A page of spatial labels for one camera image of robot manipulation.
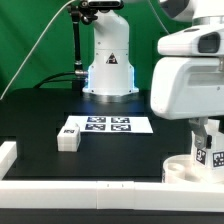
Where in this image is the white left fence rail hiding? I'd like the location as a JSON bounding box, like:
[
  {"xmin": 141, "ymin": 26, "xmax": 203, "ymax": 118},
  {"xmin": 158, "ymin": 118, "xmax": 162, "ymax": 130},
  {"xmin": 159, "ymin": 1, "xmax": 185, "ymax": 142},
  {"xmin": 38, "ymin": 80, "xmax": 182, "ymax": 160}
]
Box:
[{"xmin": 0, "ymin": 141, "xmax": 17, "ymax": 181}]

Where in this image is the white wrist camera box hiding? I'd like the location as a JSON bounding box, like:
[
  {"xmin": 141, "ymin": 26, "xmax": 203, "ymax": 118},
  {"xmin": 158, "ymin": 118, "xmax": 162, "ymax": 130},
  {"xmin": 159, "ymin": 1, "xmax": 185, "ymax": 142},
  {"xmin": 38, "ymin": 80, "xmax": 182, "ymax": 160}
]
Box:
[{"xmin": 157, "ymin": 24, "xmax": 224, "ymax": 57}]

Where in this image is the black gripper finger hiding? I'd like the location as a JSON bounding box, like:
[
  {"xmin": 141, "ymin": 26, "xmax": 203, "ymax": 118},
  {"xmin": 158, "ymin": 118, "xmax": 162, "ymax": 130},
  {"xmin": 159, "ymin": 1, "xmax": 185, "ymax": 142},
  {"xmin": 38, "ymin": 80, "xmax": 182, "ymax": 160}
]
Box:
[{"xmin": 189, "ymin": 117, "xmax": 212, "ymax": 149}]

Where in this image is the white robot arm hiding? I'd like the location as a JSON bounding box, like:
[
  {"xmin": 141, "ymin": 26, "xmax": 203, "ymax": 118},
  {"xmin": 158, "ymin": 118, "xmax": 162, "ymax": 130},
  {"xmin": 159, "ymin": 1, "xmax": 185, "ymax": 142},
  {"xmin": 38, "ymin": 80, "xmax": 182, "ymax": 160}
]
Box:
[{"xmin": 84, "ymin": 0, "xmax": 224, "ymax": 149}]

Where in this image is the white fence rail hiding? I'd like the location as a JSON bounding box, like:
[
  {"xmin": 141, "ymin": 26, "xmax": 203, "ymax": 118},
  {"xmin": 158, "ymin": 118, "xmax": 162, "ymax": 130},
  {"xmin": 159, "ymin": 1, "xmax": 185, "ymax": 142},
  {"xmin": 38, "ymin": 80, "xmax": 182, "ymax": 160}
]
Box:
[
  {"xmin": 0, "ymin": 141, "xmax": 17, "ymax": 181},
  {"xmin": 0, "ymin": 181, "xmax": 224, "ymax": 212}
]

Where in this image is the white cable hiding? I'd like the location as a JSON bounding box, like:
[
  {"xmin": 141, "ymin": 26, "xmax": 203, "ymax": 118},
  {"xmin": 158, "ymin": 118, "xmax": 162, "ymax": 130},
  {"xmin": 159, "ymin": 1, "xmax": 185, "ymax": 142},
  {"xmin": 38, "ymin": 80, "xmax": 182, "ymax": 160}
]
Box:
[{"xmin": 0, "ymin": 0, "xmax": 76, "ymax": 101}]

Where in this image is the white front fence rail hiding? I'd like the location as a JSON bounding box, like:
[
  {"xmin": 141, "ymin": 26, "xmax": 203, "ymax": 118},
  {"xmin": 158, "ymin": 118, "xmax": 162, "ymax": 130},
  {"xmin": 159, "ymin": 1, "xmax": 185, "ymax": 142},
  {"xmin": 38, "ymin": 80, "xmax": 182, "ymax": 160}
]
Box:
[{"xmin": 0, "ymin": 181, "xmax": 224, "ymax": 212}]

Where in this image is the white marker sheet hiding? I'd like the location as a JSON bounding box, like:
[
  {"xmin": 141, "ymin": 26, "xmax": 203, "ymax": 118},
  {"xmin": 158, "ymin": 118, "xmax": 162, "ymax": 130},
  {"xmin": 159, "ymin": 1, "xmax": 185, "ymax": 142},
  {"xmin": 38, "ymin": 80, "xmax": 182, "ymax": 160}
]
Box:
[{"xmin": 65, "ymin": 116, "xmax": 153, "ymax": 134}]

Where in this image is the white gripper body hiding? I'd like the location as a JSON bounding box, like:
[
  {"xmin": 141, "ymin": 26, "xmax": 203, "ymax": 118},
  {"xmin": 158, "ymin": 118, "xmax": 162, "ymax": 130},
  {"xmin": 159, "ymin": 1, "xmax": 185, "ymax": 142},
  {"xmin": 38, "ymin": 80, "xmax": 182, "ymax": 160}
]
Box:
[{"xmin": 150, "ymin": 57, "xmax": 224, "ymax": 120}]

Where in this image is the black camera stand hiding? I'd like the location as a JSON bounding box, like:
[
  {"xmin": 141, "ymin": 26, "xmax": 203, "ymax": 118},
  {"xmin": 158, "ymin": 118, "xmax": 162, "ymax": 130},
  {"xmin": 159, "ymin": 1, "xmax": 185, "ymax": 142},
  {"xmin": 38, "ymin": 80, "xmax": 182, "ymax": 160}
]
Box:
[{"xmin": 67, "ymin": 0, "xmax": 124, "ymax": 91}]

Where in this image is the black cable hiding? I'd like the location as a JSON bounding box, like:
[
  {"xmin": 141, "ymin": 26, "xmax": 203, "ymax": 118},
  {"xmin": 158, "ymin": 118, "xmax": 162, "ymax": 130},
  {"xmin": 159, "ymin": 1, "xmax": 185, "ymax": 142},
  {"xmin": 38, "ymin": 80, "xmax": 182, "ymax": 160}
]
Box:
[{"xmin": 33, "ymin": 71, "xmax": 90, "ymax": 90}]

